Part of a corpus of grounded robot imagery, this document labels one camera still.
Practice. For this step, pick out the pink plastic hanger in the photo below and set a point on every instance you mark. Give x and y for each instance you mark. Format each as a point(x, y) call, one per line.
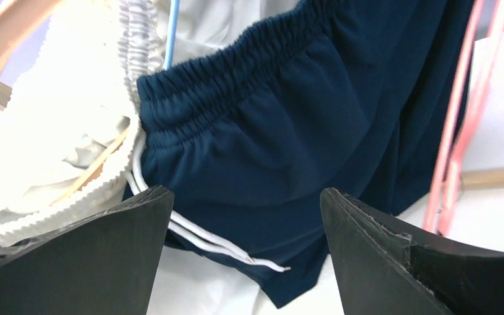
point(473, 114)

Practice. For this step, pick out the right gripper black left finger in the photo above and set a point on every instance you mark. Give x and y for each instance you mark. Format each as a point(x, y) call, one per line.
point(104, 264)

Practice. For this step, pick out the navy blue shorts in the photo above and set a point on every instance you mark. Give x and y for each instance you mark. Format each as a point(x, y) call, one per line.
point(344, 94)

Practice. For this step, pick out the white drawstring shorts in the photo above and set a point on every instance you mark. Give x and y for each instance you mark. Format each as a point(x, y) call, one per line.
point(79, 96)

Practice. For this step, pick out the pink hanger of floral shorts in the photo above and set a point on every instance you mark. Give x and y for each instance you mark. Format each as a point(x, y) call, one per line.
point(431, 221)

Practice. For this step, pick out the light blue hanger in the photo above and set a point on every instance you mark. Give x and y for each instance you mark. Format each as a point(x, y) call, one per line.
point(171, 34)

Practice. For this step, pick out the wooden clothes rack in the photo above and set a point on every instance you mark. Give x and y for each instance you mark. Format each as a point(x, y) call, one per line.
point(484, 161)

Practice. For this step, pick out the wooden hanger front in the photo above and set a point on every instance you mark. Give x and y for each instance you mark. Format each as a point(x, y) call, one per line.
point(94, 169)

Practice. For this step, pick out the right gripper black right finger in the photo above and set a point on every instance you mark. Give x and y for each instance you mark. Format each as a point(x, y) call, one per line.
point(384, 265)

